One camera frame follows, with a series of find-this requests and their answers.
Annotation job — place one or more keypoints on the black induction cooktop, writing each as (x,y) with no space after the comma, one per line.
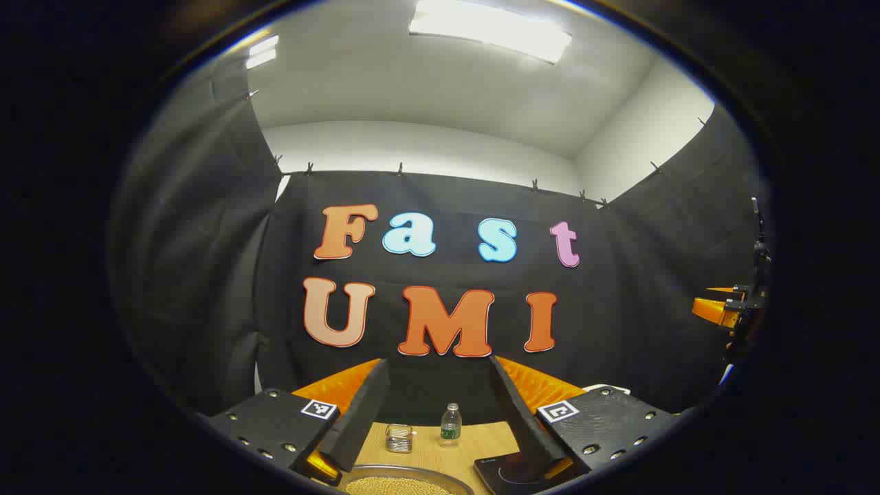
(505,474)

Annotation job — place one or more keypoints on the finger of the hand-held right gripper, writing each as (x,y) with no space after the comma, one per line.
(729,290)
(715,311)

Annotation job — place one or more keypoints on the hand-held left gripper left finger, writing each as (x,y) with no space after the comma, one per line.
(361,416)

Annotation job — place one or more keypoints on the large ceiling light panel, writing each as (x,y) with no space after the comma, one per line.
(488,27)

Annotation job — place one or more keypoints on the black backdrop cloth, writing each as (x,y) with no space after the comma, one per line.
(619,289)

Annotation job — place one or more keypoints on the small ceiling light panel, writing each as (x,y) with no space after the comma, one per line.
(262,52)

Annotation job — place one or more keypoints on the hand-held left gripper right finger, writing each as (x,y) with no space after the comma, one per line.
(522,419)

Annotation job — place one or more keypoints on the pile of yellow soybeans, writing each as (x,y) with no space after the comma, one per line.
(399,487)

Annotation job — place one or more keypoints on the clear plastic water bottle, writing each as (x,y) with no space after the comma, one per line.
(450,426)

